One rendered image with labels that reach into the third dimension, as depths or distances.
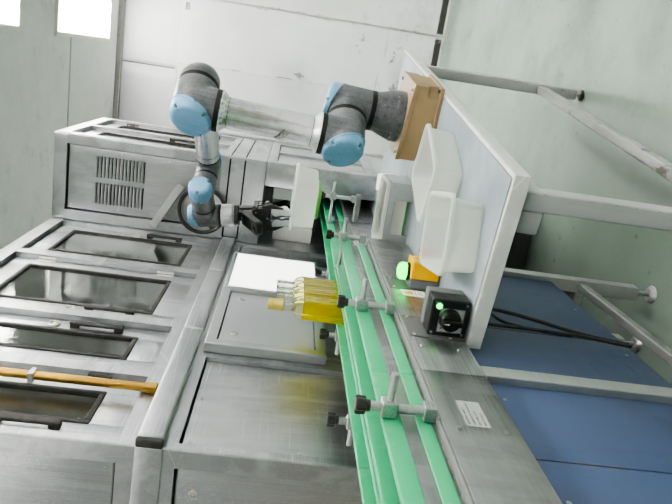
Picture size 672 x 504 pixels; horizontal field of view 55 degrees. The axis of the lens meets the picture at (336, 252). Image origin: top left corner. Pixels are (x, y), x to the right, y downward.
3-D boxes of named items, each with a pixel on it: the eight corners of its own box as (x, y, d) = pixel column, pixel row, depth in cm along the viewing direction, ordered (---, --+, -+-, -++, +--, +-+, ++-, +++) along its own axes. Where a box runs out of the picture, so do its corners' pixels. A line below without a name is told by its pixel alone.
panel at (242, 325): (316, 268, 268) (233, 258, 265) (317, 261, 267) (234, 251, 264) (325, 365, 182) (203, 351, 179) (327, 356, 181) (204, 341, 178)
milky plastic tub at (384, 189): (394, 239, 226) (370, 235, 225) (406, 175, 220) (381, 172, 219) (402, 253, 209) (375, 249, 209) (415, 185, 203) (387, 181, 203)
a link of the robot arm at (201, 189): (191, 166, 209) (196, 188, 218) (184, 193, 203) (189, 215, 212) (215, 168, 209) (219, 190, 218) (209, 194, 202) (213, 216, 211)
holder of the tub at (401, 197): (393, 254, 227) (371, 251, 227) (407, 176, 220) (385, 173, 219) (400, 268, 211) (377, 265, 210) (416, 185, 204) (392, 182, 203)
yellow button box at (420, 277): (432, 283, 168) (404, 279, 167) (437, 256, 166) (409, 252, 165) (437, 292, 161) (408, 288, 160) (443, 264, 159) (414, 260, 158)
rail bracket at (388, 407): (433, 413, 105) (352, 405, 104) (442, 372, 103) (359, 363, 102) (438, 427, 101) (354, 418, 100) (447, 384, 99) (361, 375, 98)
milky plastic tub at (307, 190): (322, 163, 221) (297, 160, 220) (324, 185, 200) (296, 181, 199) (314, 211, 228) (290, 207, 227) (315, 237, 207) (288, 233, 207)
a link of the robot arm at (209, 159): (184, 41, 183) (195, 160, 223) (175, 66, 177) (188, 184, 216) (225, 47, 184) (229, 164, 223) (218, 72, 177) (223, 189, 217)
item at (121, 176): (264, 210, 357) (98, 187, 348) (273, 142, 347) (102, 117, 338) (257, 244, 290) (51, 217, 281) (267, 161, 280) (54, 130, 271)
